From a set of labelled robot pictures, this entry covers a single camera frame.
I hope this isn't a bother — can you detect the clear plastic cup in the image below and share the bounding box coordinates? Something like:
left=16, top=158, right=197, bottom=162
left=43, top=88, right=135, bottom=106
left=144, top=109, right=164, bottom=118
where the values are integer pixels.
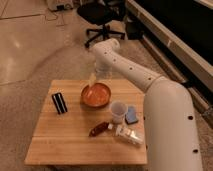
left=109, top=101, right=128, bottom=124

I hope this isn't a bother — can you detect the dark red wrapped snack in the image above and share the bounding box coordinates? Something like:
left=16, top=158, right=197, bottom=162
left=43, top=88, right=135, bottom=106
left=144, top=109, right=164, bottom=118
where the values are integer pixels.
left=89, top=122, right=109, bottom=137

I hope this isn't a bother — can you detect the black office chair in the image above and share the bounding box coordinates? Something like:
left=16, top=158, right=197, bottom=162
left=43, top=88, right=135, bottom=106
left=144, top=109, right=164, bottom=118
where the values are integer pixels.
left=77, top=0, right=125, bottom=48

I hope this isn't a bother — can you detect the orange bowl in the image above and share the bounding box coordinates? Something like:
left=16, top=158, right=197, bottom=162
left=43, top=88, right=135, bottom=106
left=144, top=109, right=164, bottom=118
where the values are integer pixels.
left=81, top=83, right=111, bottom=107

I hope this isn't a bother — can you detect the translucent yellowish gripper finger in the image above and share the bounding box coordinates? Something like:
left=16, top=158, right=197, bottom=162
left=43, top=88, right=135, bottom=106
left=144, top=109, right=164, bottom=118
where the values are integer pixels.
left=88, top=73, right=96, bottom=87

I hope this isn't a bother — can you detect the wooden table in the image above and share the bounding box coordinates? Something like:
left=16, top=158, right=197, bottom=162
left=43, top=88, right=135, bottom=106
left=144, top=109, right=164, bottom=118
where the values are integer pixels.
left=25, top=80, right=147, bottom=165

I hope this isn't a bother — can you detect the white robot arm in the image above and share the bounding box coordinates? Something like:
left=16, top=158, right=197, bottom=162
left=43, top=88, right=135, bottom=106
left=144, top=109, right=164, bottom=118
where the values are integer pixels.
left=91, top=38, right=203, bottom=171

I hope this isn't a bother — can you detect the long bench with black top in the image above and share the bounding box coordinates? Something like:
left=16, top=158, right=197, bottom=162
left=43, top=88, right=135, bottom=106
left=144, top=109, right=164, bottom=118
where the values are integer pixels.
left=126, top=0, right=213, bottom=129

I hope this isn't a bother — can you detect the clear plastic package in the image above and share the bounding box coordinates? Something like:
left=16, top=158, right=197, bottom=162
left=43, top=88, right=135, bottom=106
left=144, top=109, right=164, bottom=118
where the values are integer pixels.
left=116, top=125, right=144, bottom=145

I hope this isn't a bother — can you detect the black striped eraser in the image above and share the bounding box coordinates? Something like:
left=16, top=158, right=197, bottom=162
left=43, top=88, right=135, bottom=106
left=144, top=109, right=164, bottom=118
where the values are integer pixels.
left=51, top=92, right=68, bottom=114

